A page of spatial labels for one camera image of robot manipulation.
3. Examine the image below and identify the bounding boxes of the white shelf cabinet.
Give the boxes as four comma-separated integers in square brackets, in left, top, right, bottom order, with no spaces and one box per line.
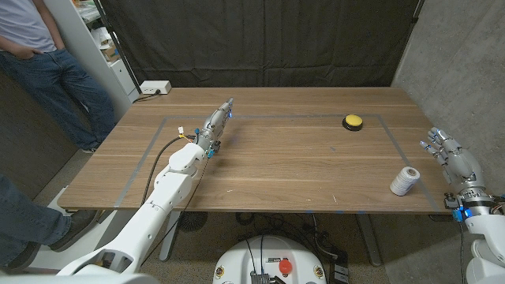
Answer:
[43,0,141,115]

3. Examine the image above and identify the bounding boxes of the person jeans dark shoes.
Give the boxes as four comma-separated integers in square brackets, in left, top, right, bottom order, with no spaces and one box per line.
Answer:
[0,171,99,273]

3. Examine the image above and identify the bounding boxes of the black power brick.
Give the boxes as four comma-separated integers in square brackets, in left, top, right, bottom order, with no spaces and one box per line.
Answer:
[329,252,350,284]

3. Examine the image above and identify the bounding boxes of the person grey shirt jeans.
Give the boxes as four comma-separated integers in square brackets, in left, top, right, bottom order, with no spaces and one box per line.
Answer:
[0,0,118,155]

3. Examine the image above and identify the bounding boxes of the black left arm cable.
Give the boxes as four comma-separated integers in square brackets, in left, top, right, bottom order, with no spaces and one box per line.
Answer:
[140,135,197,206]

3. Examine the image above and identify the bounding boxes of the white power strip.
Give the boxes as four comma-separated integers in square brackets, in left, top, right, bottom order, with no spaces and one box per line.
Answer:
[140,80,173,95]

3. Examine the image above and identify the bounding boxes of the grey table leg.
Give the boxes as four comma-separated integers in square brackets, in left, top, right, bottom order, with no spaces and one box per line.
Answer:
[159,211,182,262]
[354,212,383,267]

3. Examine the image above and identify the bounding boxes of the black round fan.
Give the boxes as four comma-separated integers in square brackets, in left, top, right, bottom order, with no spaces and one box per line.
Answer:
[177,211,209,233]

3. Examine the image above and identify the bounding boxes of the black power strip cable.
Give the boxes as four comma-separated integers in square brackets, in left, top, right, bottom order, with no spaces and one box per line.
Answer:
[132,89,162,104]

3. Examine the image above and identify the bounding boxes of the white tape roll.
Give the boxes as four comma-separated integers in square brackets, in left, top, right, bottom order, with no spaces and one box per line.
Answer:
[389,166,421,197]

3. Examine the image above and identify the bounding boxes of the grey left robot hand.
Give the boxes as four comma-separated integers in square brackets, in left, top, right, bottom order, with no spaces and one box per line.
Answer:
[195,97,235,155]

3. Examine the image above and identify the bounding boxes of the brown cardboard box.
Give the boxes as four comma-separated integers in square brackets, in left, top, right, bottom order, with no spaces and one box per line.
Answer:
[100,42,122,63]

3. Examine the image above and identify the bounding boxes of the black backdrop curtain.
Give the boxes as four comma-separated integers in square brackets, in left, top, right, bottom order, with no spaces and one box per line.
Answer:
[98,0,423,88]

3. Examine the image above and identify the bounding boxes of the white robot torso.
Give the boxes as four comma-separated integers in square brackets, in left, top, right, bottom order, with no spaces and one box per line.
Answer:
[212,235,327,284]

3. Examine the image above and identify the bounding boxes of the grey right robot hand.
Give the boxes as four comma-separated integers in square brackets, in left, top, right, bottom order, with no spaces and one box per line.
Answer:
[419,126,487,193]

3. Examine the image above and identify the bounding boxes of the yellow button black base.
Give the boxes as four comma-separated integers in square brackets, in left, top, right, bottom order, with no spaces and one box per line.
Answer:
[341,114,365,133]

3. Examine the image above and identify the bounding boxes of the backdrop stand pole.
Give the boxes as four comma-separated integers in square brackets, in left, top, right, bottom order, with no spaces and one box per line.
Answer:
[410,0,426,23]
[92,0,143,95]

